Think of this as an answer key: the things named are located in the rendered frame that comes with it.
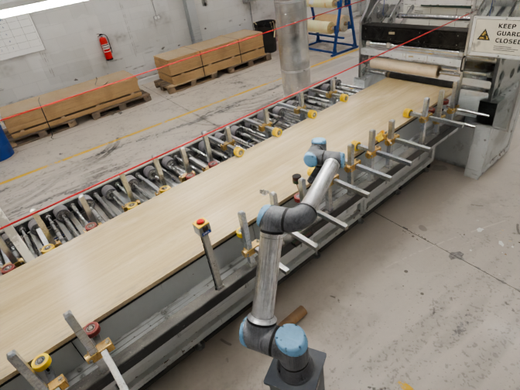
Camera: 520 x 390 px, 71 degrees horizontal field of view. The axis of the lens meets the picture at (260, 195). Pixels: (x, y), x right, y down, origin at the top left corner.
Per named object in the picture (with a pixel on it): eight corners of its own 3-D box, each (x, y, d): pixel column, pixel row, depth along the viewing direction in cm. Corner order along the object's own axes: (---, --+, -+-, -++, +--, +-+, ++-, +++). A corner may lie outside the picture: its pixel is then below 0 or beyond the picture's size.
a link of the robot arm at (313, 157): (320, 155, 207) (326, 145, 216) (301, 153, 212) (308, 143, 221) (320, 169, 212) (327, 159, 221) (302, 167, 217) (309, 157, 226)
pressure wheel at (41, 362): (40, 371, 184) (29, 358, 177) (57, 361, 187) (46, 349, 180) (42, 384, 178) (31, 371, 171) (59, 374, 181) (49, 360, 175)
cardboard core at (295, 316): (306, 309, 277) (278, 334, 263) (307, 316, 282) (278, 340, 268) (299, 303, 283) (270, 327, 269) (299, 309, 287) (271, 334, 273)
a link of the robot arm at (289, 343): (302, 375, 174) (300, 355, 164) (270, 363, 181) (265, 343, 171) (313, 348, 184) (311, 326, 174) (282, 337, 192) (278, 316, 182)
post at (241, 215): (256, 268, 240) (244, 211, 213) (252, 271, 238) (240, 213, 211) (253, 265, 242) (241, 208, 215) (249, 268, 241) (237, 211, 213)
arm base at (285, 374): (319, 356, 191) (317, 345, 185) (307, 391, 177) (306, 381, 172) (285, 345, 199) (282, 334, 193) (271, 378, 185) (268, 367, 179)
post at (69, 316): (111, 370, 192) (71, 313, 164) (104, 374, 190) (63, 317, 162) (108, 365, 194) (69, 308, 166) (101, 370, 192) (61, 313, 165)
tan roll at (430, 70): (494, 84, 347) (497, 71, 340) (488, 88, 341) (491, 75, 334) (367, 64, 443) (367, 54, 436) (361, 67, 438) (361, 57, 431)
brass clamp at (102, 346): (116, 349, 187) (112, 343, 184) (90, 367, 181) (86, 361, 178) (111, 341, 191) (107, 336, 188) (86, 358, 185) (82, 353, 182)
